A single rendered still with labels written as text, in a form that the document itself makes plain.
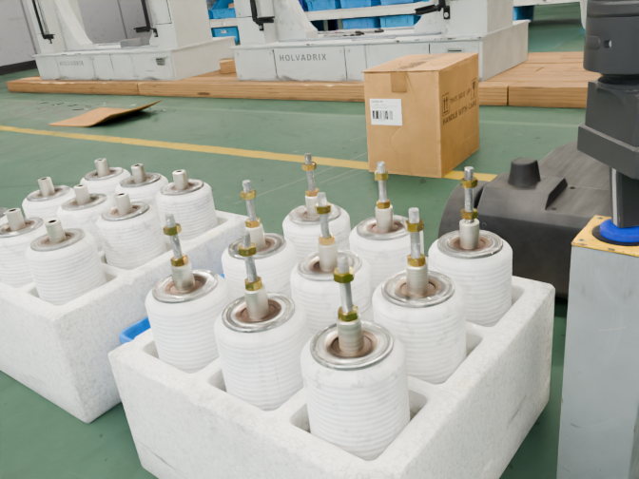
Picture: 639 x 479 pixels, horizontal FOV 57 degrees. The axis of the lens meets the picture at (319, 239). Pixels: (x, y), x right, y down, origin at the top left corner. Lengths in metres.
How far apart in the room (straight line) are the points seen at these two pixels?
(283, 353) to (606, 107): 0.36
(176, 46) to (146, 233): 2.99
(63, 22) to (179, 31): 1.35
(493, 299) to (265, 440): 0.30
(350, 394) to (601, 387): 0.26
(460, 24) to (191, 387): 2.30
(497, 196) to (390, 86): 0.79
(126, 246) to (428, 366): 0.53
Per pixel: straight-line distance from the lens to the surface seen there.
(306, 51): 3.12
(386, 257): 0.74
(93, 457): 0.91
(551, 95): 2.50
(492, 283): 0.70
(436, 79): 1.65
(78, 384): 0.93
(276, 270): 0.73
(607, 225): 0.59
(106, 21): 7.97
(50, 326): 0.89
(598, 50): 0.53
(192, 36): 3.97
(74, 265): 0.91
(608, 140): 0.55
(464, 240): 0.71
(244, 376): 0.60
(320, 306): 0.66
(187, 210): 1.02
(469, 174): 0.68
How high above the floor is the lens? 0.56
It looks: 24 degrees down
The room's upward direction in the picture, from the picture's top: 7 degrees counter-clockwise
